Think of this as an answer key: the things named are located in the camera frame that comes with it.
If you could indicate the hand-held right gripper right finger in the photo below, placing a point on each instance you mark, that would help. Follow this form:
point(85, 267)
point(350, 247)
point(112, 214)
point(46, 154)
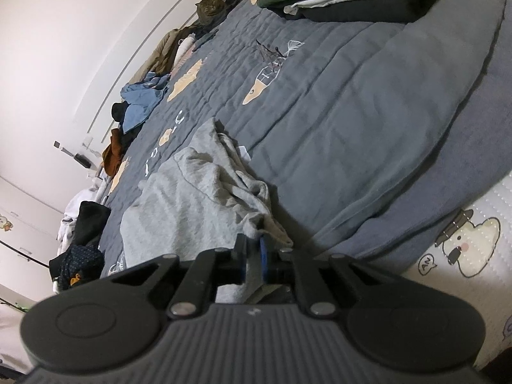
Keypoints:
point(264, 260)

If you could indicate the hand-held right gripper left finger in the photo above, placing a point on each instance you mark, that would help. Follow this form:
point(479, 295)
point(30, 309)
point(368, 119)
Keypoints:
point(242, 256)

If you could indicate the grey t-shirt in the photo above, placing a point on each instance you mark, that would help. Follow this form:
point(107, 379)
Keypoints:
point(192, 208)

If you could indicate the white clothes pile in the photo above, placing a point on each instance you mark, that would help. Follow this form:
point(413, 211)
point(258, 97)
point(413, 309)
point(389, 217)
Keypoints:
point(74, 208)

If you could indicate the khaki folded clothes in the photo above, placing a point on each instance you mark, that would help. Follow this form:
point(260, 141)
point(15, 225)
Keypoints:
point(164, 48)

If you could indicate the dark crumpled clothes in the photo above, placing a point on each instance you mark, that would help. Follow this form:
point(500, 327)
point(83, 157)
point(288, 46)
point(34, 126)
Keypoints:
point(204, 36)

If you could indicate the black crumpled garment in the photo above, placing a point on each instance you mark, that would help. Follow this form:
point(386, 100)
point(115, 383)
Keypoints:
point(92, 220)

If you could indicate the navy dotted garment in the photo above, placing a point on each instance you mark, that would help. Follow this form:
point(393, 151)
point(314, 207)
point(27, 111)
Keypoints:
point(80, 260)

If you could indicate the brown garment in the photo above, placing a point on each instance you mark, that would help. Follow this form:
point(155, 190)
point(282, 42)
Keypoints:
point(112, 152)

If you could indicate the grey printed quilt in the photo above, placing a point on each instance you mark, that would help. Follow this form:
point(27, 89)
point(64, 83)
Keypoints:
point(340, 108)

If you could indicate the blue denim garment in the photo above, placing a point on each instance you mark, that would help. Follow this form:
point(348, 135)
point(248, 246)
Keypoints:
point(138, 108)

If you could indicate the small black garment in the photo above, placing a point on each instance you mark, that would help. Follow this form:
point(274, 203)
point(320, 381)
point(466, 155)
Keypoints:
point(119, 112)

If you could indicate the white rolled garment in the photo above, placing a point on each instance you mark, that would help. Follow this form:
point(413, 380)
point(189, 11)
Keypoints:
point(184, 48)

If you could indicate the white wardrobe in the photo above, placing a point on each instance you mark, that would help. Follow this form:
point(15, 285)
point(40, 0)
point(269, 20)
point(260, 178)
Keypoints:
point(24, 256)

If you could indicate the grey fleece blanket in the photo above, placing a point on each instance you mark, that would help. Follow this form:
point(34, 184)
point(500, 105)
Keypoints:
point(460, 160)

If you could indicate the white bed headboard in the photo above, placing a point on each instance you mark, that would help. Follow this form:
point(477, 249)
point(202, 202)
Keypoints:
point(152, 36)

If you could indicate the mouse cartoon sticker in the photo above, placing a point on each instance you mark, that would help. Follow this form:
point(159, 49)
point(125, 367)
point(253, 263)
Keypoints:
point(4, 223)

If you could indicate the tabby cat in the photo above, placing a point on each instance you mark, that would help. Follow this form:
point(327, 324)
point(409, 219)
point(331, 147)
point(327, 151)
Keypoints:
point(210, 8)

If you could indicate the black wall-mounted device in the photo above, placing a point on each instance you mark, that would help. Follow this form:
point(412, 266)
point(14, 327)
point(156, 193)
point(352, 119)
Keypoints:
point(84, 160)

